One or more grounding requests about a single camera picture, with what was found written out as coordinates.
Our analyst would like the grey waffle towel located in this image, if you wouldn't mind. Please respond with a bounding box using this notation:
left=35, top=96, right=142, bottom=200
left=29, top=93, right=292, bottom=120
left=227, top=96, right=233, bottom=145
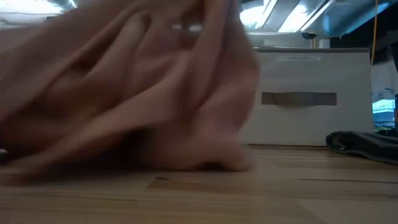
left=325, top=130, right=398, bottom=166

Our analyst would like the beige fabric storage box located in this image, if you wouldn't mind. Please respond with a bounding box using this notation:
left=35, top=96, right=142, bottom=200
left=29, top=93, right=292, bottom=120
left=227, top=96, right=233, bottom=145
left=238, top=47, right=375, bottom=147

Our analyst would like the blue-lit screen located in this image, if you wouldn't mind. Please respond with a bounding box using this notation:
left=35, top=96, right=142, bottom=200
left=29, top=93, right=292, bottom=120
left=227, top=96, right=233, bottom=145
left=372, top=98, right=396, bottom=114

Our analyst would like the yellow cable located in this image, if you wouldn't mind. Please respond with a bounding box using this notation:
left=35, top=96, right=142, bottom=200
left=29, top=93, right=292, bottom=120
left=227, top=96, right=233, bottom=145
left=369, top=0, right=379, bottom=67

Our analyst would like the pink checked towel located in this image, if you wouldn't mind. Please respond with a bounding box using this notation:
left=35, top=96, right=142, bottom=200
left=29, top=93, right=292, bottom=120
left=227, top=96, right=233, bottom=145
left=0, top=0, right=261, bottom=183

